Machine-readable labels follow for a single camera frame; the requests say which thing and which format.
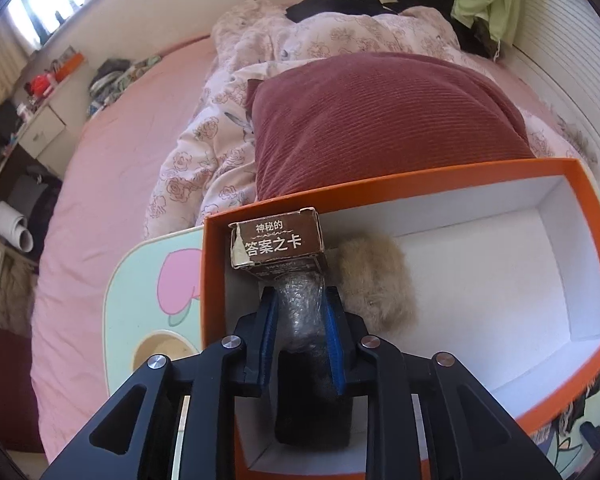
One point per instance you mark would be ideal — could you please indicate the black clothes pile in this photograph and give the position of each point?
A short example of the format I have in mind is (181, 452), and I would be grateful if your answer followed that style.
(308, 8)

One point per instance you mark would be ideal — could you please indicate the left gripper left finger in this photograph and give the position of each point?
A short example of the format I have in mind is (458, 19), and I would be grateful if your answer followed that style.
(175, 419)

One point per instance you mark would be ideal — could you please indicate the white paper roll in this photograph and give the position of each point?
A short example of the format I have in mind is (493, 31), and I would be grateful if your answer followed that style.
(14, 228)

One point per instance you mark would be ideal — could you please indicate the floral pink quilt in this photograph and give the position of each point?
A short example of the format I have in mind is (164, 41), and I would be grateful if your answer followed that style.
(213, 165)

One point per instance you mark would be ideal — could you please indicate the tan fluffy scrunchie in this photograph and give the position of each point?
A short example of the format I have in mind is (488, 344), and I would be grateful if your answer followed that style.
(374, 282)

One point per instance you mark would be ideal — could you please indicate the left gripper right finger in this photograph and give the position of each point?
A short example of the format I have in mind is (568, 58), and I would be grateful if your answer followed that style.
(426, 418)

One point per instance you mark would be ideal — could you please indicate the plastic bundle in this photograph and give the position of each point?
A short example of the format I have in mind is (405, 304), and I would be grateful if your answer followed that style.
(300, 325)

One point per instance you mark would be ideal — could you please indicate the brown card box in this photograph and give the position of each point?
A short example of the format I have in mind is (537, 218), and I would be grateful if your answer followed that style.
(273, 246)

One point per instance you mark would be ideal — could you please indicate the white drawer cabinet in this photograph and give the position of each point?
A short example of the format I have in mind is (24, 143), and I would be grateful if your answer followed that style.
(47, 138)

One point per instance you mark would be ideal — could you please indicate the orange cardboard box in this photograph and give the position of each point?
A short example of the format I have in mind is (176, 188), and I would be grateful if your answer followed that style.
(301, 428)

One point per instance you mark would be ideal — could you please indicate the red corduroy pillow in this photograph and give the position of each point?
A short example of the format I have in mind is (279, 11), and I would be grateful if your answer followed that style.
(367, 115)

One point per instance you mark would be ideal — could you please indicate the cartoon lap desk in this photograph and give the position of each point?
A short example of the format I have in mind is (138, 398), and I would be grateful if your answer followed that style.
(150, 299)

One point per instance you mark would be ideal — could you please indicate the folded clothes on bed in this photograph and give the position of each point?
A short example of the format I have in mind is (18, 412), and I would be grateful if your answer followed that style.
(113, 78)

